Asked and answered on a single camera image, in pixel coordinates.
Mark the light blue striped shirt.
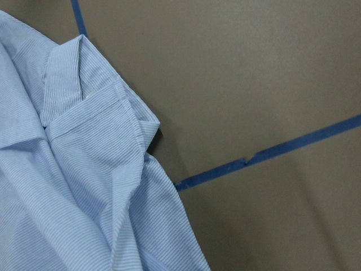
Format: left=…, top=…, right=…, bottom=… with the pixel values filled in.
left=1, top=12, right=209, bottom=270

